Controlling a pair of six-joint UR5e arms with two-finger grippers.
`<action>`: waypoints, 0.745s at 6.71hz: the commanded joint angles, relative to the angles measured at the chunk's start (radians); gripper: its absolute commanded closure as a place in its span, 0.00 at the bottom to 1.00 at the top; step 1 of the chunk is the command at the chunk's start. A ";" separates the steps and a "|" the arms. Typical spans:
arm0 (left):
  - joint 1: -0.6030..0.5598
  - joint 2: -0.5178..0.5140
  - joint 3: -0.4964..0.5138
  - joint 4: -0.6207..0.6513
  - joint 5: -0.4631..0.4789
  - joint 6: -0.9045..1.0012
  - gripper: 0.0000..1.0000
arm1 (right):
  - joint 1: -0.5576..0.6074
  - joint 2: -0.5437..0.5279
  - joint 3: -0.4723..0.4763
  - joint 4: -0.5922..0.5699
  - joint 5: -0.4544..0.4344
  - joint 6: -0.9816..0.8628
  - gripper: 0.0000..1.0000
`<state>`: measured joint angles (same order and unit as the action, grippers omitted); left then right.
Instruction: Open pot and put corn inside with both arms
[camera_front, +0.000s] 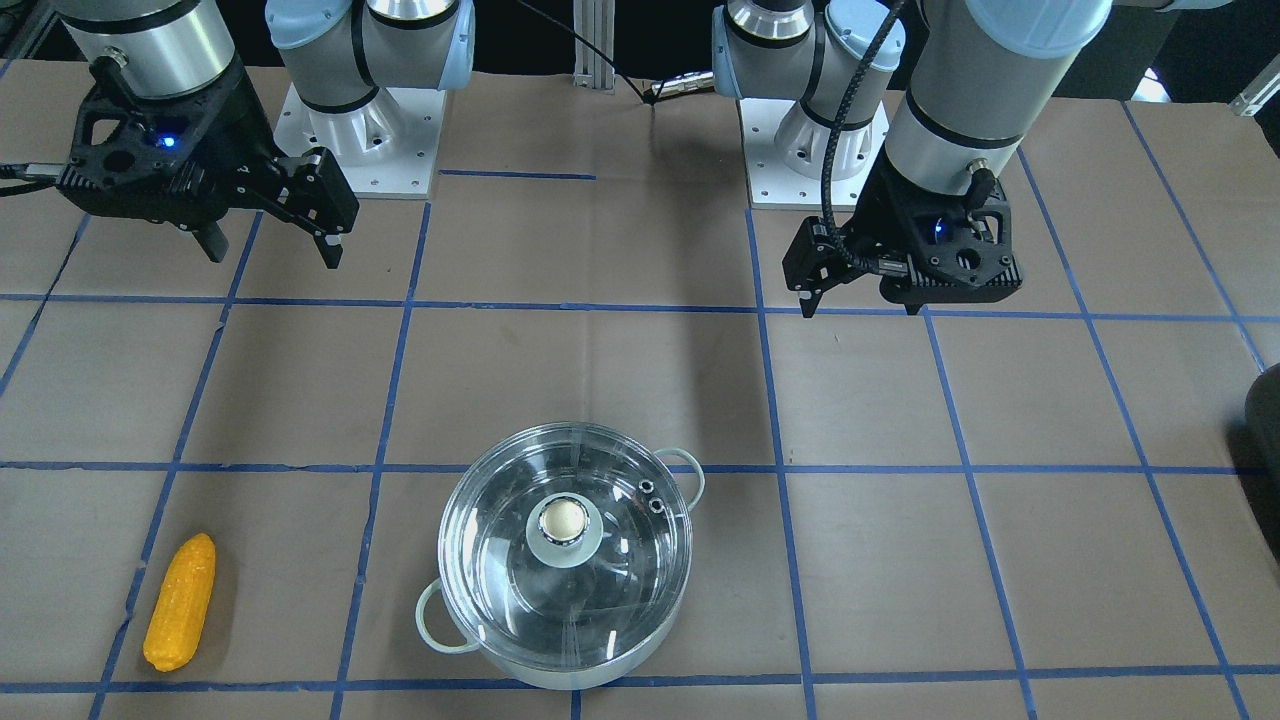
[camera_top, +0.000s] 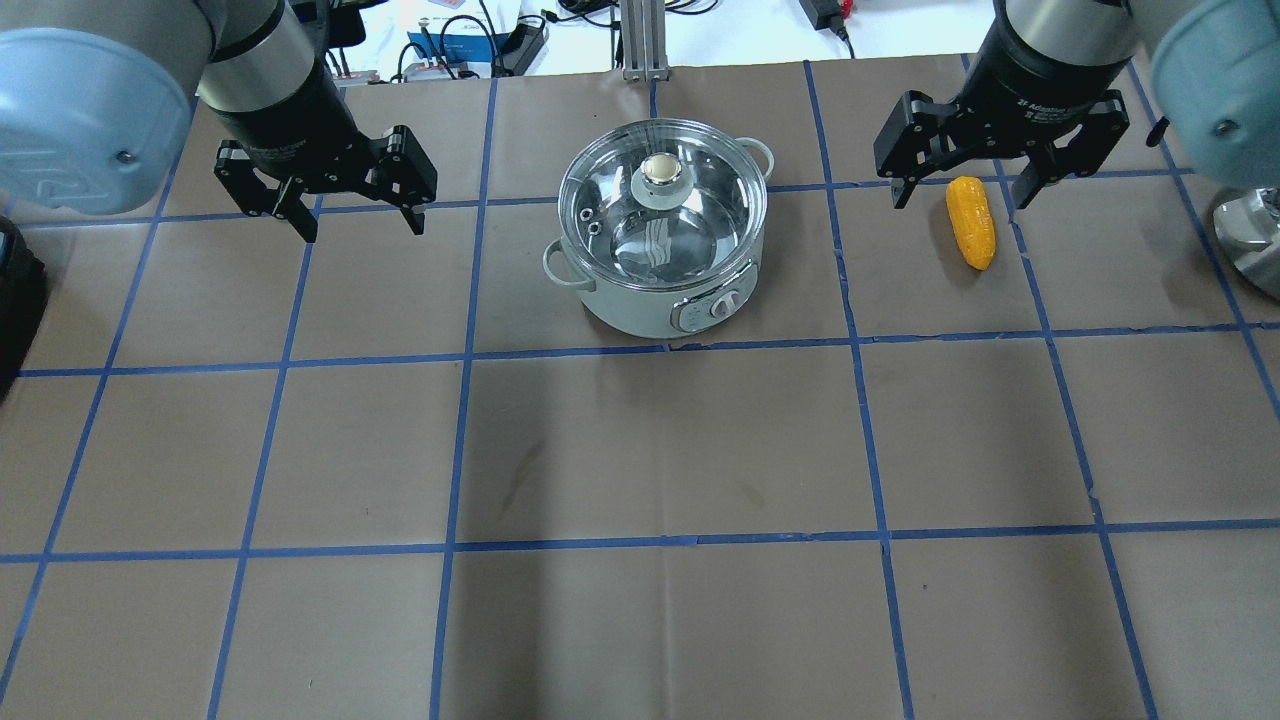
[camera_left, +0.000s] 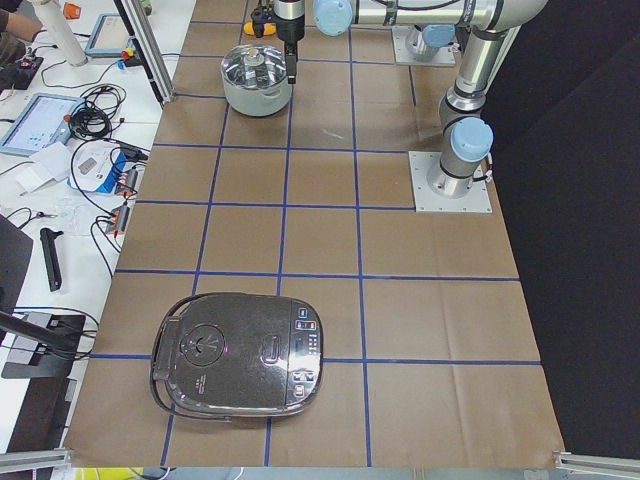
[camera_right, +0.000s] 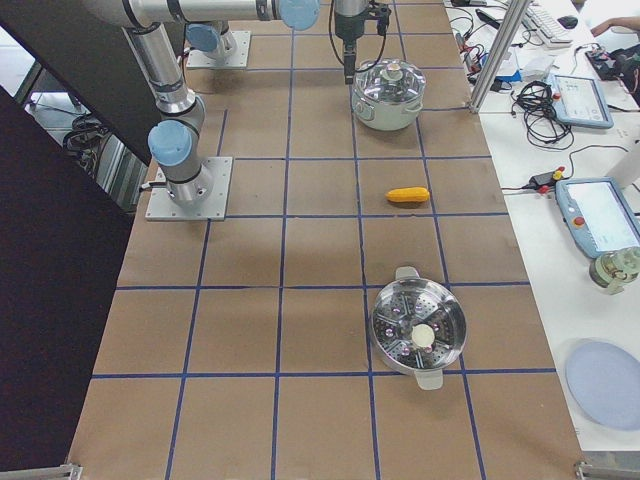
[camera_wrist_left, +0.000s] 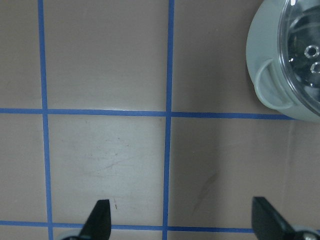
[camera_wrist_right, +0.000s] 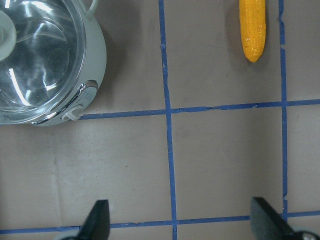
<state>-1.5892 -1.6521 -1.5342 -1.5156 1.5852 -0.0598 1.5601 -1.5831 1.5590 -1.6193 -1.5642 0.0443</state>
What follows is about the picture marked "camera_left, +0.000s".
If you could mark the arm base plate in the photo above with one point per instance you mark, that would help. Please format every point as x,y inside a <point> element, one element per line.
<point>436,192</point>
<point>398,33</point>

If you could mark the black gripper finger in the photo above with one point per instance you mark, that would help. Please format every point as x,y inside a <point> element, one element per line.
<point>290,57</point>

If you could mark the near teach pendant tablet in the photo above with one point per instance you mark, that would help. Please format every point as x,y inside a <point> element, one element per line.
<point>43,122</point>

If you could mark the aluminium frame post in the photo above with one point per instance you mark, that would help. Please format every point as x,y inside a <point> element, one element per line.
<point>140,31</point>

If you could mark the pale green electric pot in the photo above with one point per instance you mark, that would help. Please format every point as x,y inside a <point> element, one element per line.
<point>258,103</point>

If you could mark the glass pot lid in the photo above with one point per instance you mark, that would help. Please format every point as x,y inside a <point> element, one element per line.
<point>254,67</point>

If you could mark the dark rice cooker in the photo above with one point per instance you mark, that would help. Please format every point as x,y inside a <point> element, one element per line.
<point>224,355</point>

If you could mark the white cylinder post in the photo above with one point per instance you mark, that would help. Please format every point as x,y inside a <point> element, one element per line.
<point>50,14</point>

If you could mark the grey orange adapter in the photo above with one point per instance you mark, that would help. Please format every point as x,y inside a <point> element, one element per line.
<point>118,220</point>

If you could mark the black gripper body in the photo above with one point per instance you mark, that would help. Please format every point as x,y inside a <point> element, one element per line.
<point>291,26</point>

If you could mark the far teach pendant tablet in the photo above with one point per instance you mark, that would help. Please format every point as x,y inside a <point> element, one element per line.
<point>109,37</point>

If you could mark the yellow corn cob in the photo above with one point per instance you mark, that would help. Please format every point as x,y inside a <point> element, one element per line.
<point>259,30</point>

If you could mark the teach pendant tablet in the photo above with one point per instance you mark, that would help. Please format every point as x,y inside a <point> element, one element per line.
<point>43,122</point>
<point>109,37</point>

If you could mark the brown paper table mat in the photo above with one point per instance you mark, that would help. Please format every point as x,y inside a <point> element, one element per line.
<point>430,356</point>

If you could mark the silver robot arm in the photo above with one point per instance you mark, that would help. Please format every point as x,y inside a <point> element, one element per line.
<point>467,139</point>
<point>429,45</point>

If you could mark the black bar tool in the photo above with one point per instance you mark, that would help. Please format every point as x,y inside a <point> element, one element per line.
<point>47,238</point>

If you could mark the blue white box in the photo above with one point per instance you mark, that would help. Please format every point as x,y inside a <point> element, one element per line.
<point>96,167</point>

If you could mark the black monitor stand base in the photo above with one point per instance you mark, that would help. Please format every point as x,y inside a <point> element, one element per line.
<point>45,345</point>

